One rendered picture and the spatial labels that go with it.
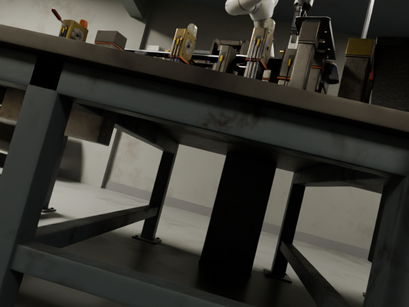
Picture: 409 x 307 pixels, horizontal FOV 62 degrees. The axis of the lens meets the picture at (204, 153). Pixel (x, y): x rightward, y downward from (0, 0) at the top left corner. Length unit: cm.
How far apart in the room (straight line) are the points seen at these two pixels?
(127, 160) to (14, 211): 402
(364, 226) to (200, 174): 220
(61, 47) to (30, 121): 18
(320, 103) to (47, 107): 60
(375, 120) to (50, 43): 70
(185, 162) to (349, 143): 398
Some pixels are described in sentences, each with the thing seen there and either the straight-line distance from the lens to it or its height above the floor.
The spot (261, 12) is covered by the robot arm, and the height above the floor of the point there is 148.
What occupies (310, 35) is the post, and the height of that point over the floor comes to 94.
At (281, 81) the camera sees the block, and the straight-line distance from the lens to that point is 123.
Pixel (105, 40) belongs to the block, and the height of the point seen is 98.
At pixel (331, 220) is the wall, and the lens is 476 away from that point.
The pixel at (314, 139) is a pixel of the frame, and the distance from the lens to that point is 75.
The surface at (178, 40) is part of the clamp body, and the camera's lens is 147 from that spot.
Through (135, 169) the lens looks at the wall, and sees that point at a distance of 481.
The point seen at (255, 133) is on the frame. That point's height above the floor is 60.
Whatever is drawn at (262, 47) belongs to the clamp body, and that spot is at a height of 97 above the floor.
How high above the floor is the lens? 48
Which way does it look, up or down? 4 degrees up
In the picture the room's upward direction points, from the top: 14 degrees clockwise
